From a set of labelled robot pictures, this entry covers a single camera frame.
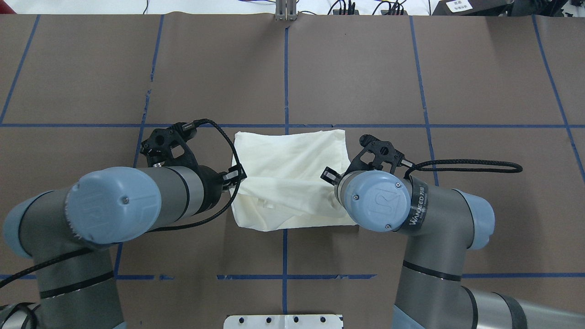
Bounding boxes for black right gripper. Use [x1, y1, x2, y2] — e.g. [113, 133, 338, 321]
[320, 167, 352, 196]

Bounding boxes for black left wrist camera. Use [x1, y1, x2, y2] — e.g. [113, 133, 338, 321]
[138, 122, 198, 171]

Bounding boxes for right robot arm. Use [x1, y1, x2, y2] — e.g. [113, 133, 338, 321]
[321, 167, 585, 329]

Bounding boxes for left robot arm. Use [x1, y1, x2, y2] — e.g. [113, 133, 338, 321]
[1, 165, 246, 329]

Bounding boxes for cream long-sleeve cat shirt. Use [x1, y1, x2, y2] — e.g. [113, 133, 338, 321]
[231, 129, 355, 232]

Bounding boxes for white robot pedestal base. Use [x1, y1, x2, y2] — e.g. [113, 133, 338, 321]
[223, 314, 344, 329]

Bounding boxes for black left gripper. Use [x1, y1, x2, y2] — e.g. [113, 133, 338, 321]
[197, 166, 247, 211]

